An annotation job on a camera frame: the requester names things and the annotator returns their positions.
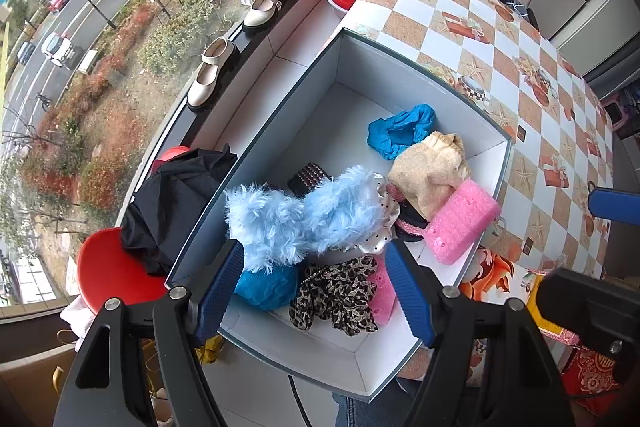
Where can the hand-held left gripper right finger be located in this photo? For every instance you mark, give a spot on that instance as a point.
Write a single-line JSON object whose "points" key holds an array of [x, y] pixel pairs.
{"points": [[410, 292]]}

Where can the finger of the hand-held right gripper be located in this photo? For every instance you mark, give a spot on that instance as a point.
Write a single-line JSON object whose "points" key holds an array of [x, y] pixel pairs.
{"points": [[590, 307], [615, 207]]}

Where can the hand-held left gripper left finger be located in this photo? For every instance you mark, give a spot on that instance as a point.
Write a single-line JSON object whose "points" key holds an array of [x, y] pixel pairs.
{"points": [[220, 287]]}

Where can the blue shoe cover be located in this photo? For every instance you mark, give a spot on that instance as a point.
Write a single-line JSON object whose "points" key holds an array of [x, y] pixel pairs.
{"points": [[400, 132], [265, 287]]}

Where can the leopard print scrunchie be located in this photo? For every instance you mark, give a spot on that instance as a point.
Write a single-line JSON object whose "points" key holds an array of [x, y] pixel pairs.
{"points": [[340, 297]]}

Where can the cream polka dot scrunchie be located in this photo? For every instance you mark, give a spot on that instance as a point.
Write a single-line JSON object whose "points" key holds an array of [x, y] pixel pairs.
{"points": [[380, 217]]}

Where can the light blue fluffy scrunchie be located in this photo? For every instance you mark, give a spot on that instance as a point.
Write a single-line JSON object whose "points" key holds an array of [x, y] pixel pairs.
{"points": [[280, 222]]}

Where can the beige towel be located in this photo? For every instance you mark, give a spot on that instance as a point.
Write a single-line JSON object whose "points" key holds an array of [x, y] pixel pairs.
{"points": [[430, 172]]}

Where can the purple knit sock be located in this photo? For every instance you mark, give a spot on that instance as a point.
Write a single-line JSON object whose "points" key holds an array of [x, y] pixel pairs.
{"points": [[310, 179]]}

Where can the white cardboard box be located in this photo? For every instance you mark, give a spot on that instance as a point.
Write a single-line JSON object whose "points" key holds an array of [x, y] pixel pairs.
{"points": [[320, 122]]}

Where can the pink patterned carton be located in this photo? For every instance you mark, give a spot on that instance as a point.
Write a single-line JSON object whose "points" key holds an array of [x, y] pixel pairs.
{"points": [[550, 327]]}

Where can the yellow bag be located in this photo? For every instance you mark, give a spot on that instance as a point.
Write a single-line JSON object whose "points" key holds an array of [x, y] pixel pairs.
{"points": [[210, 349]]}

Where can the red embroidered cushion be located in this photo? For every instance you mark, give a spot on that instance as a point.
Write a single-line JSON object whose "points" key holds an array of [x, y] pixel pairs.
{"points": [[595, 372]]}

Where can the floral tissue pack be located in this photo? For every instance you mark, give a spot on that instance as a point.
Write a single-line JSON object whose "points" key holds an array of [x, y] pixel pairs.
{"points": [[495, 277]]}

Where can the pink plastic stool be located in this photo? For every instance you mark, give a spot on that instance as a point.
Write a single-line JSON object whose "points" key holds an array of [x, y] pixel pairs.
{"points": [[622, 114]]}

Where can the black cloth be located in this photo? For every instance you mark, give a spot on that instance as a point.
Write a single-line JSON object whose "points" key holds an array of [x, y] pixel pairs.
{"points": [[170, 207]]}

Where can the red plastic chair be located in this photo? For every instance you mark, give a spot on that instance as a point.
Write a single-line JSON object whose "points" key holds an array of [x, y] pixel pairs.
{"points": [[115, 272]]}

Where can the person's jeans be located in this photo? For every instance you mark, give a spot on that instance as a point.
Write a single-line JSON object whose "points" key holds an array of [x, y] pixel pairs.
{"points": [[370, 407]]}

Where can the checkered printed tablecloth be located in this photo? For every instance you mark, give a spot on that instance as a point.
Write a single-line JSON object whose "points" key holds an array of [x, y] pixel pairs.
{"points": [[540, 82]]}

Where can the cream leather shoe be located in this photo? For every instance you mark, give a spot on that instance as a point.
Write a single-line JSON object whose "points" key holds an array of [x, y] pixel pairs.
{"points": [[210, 77], [262, 4]]}

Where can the white van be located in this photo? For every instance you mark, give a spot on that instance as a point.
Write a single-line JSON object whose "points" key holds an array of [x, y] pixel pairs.
{"points": [[57, 49]]}

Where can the white plastic basin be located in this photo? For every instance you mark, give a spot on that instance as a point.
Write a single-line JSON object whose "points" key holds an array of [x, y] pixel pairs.
{"points": [[340, 7]]}

